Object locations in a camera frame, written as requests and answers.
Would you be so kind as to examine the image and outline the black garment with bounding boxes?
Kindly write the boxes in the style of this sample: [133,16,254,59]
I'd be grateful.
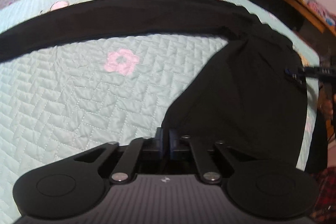
[0,0,329,175]

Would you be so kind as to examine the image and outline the mint bee quilt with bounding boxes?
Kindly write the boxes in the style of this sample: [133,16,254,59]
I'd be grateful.
[1,0,319,223]

